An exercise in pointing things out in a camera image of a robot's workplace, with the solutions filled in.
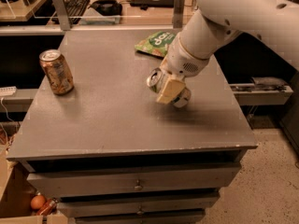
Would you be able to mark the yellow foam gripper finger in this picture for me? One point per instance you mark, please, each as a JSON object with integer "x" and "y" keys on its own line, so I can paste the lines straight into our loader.
{"x": 170, "y": 90}

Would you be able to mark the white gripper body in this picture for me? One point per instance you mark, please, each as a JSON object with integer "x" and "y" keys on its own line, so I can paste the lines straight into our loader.
{"x": 181, "y": 62}

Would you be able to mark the green white 7up can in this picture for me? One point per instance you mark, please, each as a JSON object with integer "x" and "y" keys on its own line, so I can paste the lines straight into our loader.
{"x": 156, "y": 80}

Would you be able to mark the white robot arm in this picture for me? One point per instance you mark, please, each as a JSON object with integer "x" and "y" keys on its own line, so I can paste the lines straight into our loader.
{"x": 217, "y": 23}

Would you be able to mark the brown orange soda can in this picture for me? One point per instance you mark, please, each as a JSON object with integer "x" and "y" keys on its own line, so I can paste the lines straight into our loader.
{"x": 57, "y": 71}

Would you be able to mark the green snack chip bag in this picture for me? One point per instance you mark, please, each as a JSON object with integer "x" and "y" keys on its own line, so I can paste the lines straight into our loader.
{"x": 156, "y": 44}

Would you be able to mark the black laptop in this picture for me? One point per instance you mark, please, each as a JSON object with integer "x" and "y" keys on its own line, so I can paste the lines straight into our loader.
{"x": 152, "y": 3}

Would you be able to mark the grey drawer cabinet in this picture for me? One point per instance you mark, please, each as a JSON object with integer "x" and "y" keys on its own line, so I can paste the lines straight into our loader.
{"x": 111, "y": 119}

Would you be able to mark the top grey drawer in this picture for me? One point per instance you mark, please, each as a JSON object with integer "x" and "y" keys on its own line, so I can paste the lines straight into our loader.
{"x": 134, "y": 180}

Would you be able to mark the grey drawer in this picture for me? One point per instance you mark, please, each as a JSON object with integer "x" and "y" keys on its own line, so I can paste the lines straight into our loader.
{"x": 134, "y": 180}
{"x": 145, "y": 203}
{"x": 169, "y": 217}

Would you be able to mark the black headphones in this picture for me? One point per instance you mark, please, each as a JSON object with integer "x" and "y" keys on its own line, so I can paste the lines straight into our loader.
{"x": 107, "y": 7}

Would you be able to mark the black keyboard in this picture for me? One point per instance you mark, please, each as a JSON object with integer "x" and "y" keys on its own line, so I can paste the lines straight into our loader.
{"x": 75, "y": 9}

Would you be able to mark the bottom grey drawer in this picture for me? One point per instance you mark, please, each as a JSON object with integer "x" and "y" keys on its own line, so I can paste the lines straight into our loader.
{"x": 169, "y": 217}

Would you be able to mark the middle grey drawer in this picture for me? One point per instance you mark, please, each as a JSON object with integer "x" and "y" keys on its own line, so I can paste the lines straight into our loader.
{"x": 145, "y": 203}

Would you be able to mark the white power strip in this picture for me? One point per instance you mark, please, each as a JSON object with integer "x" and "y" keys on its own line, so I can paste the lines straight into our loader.
{"x": 7, "y": 91}

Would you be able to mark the orange bottle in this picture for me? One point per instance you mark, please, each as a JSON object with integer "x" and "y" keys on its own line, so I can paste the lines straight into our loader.
{"x": 48, "y": 207}

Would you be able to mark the orange round fruit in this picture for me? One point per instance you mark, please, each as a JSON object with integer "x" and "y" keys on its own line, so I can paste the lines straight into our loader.
{"x": 37, "y": 202}

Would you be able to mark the right grey metal bracket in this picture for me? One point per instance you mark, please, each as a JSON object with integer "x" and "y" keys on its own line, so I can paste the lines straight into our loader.
{"x": 178, "y": 13}

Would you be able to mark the grey metal bracket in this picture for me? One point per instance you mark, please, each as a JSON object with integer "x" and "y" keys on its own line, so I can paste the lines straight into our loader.
{"x": 65, "y": 23}
{"x": 178, "y": 13}

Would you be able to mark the left grey metal bracket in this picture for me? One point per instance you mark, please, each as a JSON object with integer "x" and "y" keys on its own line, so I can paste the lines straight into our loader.
{"x": 65, "y": 23}

